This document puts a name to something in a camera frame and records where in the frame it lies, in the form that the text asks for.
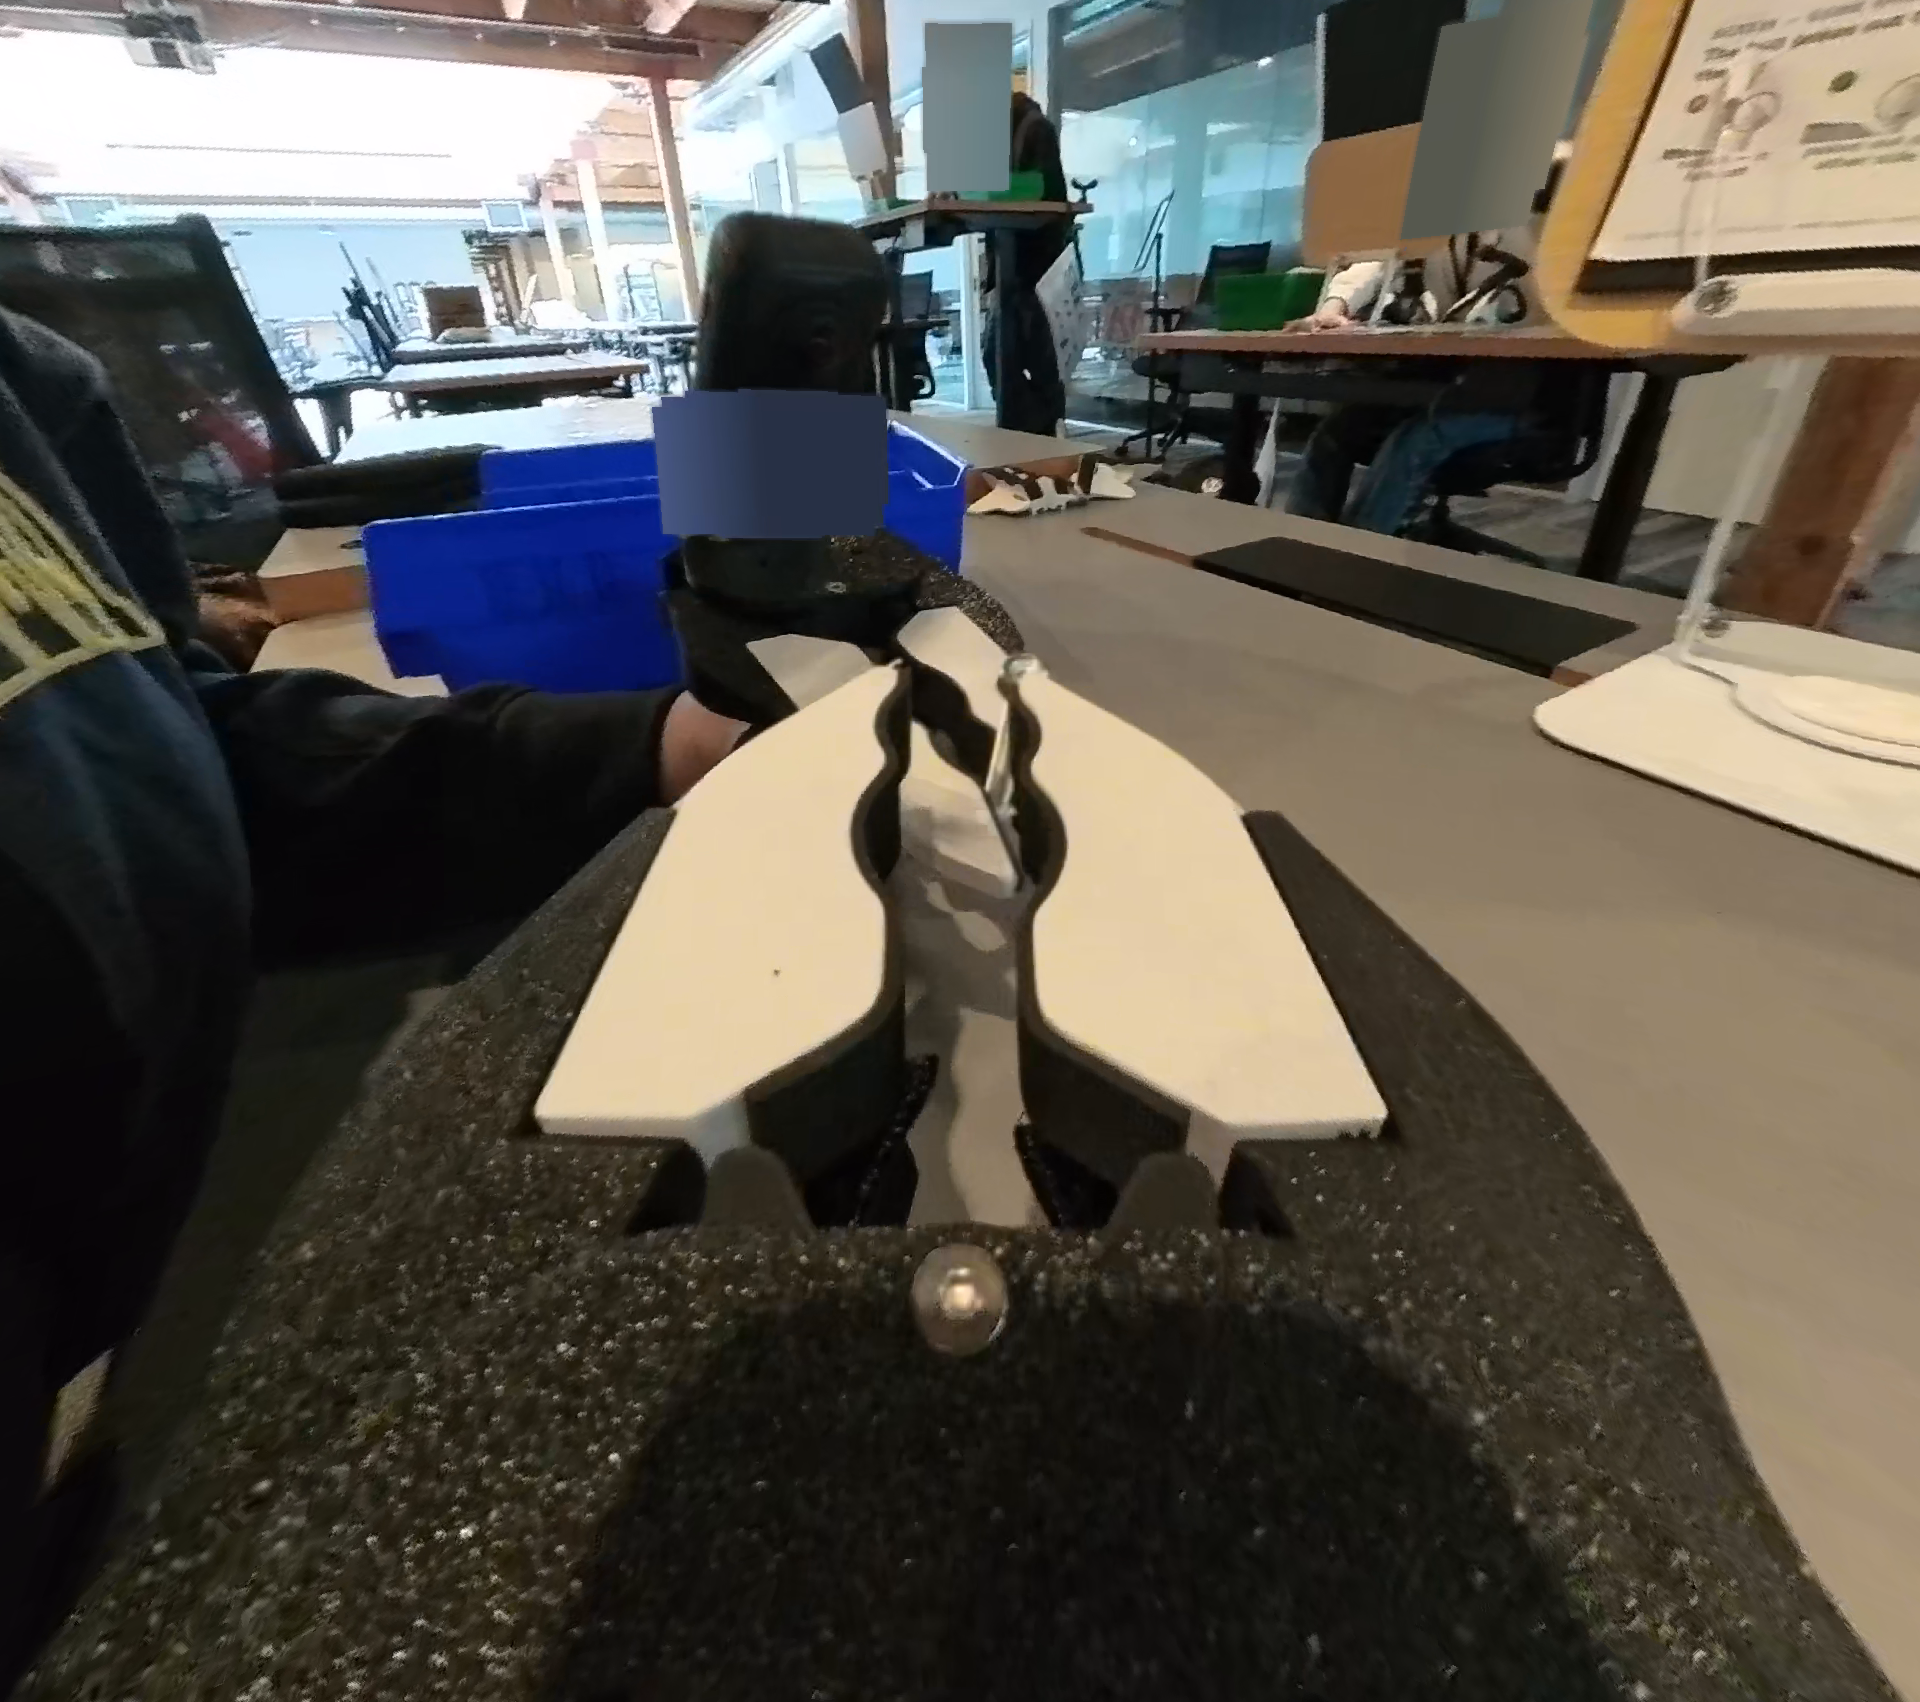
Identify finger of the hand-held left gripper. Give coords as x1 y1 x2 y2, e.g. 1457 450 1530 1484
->
897 610 1054 893
744 636 904 731

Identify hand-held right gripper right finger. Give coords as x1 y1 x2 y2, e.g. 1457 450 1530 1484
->
998 660 1392 1145

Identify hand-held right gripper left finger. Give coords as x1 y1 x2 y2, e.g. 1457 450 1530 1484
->
531 665 912 1156

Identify silver long bolt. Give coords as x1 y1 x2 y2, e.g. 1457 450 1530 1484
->
982 653 1047 839

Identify person's left forearm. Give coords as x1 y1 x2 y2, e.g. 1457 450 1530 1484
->
187 667 676 970

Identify person's left hand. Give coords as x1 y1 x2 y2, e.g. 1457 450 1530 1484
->
657 685 757 808

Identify white and black plastic parts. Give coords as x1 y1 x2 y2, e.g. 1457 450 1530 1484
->
967 456 1169 520

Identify blue plastic bin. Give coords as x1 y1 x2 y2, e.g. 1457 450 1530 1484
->
366 425 974 695

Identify standing desk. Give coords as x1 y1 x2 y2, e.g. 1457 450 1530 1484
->
855 195 1099 416

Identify black desk mat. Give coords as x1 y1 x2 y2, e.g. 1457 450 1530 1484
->
1196 536 1639 684

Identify white document stand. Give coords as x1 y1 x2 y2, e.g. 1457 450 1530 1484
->
1532 270 1920 873

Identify wooden top desk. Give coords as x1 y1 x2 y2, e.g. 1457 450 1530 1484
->
1137 320 1750 584

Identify person's dark hoodie torso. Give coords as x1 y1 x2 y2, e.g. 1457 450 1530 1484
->
0 299 266 1674

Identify black mesh office chair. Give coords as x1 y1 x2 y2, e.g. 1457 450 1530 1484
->
0 214 499 566

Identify black monitor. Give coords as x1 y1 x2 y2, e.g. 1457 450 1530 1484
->
1318 0 1470 146

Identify wooden clipboard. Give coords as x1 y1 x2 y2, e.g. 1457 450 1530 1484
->
1535 0 1920 356

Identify white instruction sheet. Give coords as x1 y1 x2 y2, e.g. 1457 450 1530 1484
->
1589 0 1920 267

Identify wooden post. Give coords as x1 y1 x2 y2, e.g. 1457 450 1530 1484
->
1764 360 1920 631

